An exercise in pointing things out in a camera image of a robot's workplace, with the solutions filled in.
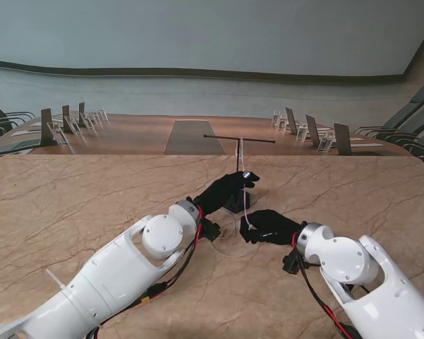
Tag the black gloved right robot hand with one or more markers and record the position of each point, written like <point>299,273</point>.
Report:
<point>271,227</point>

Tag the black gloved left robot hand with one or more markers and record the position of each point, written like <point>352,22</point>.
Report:
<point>225,190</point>

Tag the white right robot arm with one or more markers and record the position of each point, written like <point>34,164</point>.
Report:
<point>345,261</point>

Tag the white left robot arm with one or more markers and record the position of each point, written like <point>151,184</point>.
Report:
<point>109,279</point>

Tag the black T rack marble base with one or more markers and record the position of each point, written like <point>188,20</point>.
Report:
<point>238,205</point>

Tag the grey table runner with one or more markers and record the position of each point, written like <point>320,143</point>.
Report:
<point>194,137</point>

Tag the clear acrylic name holder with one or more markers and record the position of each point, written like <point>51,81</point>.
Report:
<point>89,121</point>
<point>326,142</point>
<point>283,122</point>
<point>302,133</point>
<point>100,116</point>
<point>275,118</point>
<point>73,126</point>
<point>58,136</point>

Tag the dark upright desk screen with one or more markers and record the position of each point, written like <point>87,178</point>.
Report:
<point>46,127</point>
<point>66,118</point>
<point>342,139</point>
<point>312,130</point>
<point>82,114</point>
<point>291,120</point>

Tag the brown wooden conference table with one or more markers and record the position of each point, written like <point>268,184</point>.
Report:
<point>134,134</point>

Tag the white zip tie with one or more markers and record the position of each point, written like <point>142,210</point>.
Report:
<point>55,280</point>

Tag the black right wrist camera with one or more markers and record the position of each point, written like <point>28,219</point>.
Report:
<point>292,263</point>

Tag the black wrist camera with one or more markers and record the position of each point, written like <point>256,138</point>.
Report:
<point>292,263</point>
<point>210,229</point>

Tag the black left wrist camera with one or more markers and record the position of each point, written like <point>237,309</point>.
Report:
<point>210,229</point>

